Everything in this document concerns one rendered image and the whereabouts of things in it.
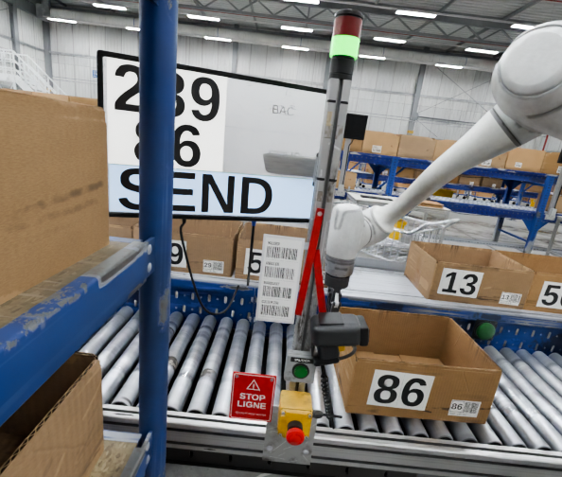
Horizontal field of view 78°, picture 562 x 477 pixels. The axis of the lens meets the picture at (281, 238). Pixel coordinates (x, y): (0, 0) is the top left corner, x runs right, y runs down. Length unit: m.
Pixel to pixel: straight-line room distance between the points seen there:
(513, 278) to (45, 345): 1.58
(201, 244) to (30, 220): 1.18
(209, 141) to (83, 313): 0.58
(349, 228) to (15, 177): 0.87
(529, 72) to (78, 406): 0.66
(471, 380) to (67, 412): 0.96
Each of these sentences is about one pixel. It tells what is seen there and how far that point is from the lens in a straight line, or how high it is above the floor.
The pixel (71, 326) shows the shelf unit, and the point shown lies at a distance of 0.21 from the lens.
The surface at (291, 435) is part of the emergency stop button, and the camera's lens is 0.83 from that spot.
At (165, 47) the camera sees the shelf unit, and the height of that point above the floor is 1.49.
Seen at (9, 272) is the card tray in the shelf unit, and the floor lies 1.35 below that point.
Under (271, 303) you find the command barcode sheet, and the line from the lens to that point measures 0.77.
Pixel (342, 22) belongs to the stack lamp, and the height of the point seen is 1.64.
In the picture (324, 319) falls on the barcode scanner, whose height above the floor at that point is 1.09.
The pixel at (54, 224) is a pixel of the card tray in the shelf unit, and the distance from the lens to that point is 0.24.
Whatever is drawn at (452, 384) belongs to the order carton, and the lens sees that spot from 1.09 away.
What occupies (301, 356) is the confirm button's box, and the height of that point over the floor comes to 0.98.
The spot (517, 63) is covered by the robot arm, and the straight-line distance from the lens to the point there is 0.66.
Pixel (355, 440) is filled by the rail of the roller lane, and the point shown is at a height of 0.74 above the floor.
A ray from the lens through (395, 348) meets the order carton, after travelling 1.34.
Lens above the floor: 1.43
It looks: 16 degrees down
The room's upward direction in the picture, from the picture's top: 7 degrees clockwise
